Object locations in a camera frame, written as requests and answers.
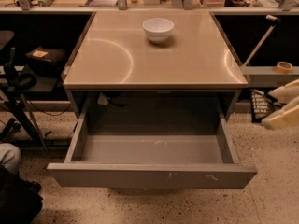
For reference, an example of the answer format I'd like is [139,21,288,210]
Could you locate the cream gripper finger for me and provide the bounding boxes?
[268,79,299,104]
[262,97,299,130]

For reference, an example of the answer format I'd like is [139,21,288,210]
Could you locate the black rxbar chocolate wrapper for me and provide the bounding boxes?
[250,89,275,123]

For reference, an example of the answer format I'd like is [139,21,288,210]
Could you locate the grey open top drawer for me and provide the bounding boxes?
[47,91,258,189]

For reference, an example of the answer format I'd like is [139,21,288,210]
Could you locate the tape roll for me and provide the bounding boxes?
[276,62,292,74]

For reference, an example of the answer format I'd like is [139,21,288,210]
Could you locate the white stick with black tip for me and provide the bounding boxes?
[242,14,281,67]

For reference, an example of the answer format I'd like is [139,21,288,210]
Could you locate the white ceramic bowl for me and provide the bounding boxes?
[143,18,174,44]

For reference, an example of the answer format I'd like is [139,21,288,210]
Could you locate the grey cabinet table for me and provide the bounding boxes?
[64,9,248,119]

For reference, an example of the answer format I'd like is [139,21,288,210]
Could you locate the black box with label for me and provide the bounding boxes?
[25,46,67,64]

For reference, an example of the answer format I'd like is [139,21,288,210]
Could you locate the black headphones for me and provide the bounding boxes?
[4,63,36,90]

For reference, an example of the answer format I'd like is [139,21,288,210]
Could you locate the person's dark clothing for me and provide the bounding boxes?
[0,165,43,224]

